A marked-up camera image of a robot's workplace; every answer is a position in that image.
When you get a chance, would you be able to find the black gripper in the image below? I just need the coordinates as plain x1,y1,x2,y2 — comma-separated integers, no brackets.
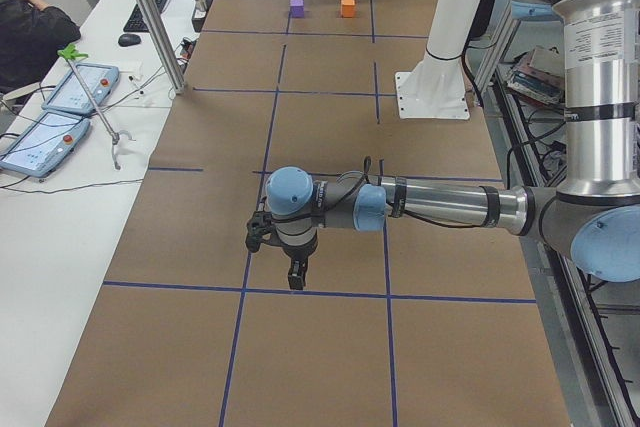
279,233,318,290

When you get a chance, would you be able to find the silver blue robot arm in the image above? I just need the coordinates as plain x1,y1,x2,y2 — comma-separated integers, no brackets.
245,0,639,290

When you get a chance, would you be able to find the purple foam block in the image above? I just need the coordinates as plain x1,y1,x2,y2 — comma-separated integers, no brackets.
289,0,305,18

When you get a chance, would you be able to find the orange foam block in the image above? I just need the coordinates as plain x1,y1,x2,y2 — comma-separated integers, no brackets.
340,0,356,18

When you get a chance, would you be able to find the lower teach pendant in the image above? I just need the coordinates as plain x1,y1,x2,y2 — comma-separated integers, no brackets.
1,111,91,178

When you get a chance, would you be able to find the teach pendant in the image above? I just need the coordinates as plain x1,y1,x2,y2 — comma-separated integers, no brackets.
42,62,120,116
1,111,91,178

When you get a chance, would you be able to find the black computer mouse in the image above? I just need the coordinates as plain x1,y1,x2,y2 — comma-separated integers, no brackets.
117,33,142,47

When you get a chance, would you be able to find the upper teach pendant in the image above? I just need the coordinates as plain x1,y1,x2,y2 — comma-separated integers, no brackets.
42,62,120,116

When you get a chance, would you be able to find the black keyboard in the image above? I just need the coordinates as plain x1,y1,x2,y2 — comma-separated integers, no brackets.
122,0,174,33

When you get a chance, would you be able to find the stack of books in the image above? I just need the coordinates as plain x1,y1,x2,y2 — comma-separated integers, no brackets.
506,46,565,105

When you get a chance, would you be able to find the seated person in black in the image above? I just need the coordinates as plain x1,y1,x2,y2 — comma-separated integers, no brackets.
1,0,81,92

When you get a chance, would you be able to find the black camera cable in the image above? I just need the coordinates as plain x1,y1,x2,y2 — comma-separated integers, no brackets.
257,156,489,228

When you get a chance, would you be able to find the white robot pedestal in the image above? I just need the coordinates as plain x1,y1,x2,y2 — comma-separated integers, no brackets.
395,0,480,120

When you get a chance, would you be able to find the green-handled reacher grabber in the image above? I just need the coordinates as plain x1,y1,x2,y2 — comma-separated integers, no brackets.
57,43,134,171

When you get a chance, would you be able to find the aluminium frame post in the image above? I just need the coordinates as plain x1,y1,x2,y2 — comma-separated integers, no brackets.
136,0,186,95

